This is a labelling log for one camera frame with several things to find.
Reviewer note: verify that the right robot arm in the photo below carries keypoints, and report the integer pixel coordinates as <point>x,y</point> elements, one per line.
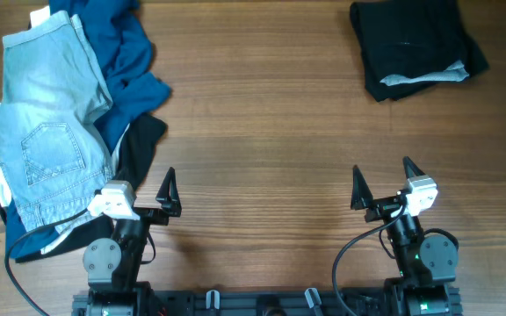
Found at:
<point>426,259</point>

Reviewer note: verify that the white rail clip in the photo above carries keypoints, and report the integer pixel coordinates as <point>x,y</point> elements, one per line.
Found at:
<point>213,300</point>
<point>313,298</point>

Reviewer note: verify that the folded black garment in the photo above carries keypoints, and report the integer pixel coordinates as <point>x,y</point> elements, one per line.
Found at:
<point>411,38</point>

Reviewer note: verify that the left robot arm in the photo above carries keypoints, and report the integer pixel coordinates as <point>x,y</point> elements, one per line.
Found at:
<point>113,263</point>

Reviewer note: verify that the black garment in pile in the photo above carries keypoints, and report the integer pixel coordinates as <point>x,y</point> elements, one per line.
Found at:
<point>134,155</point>

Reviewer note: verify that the light blue denim jeans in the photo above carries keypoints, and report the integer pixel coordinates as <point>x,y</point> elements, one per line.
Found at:
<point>51,109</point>

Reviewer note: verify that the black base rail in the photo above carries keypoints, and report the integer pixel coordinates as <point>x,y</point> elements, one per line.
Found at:
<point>362,301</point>

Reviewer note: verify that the right white rail clip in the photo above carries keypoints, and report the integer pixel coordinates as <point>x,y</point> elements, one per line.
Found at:
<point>313,298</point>

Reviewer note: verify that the dark blue shirt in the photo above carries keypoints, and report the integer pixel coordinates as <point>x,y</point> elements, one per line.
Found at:
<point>72,84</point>

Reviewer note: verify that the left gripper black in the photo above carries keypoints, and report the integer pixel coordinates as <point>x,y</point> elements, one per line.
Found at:
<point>170,200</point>

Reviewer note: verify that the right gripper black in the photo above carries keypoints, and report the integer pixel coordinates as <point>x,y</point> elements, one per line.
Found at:
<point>361,198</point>

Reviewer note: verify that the left white rail clip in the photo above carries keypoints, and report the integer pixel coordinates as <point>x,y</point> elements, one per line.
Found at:
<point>213,300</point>

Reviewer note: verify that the folded grey garment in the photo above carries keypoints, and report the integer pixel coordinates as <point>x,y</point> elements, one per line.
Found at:
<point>454,73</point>

